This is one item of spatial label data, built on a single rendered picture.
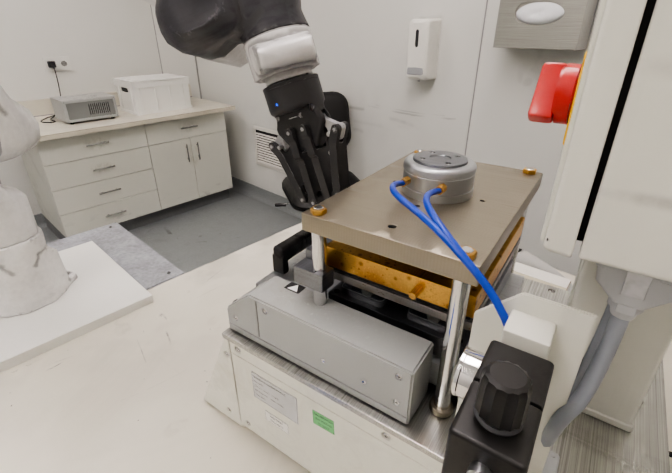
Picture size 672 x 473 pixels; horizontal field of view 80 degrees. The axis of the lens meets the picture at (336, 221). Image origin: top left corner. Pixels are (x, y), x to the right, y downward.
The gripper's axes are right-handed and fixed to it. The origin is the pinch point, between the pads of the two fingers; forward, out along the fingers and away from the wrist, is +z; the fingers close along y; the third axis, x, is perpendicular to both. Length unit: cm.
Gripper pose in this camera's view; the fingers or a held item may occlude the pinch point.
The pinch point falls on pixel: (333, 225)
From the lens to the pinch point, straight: 57.2
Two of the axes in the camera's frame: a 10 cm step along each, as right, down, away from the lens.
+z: 2.8, 9.3, 2.4
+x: -5.6, 3.6, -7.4
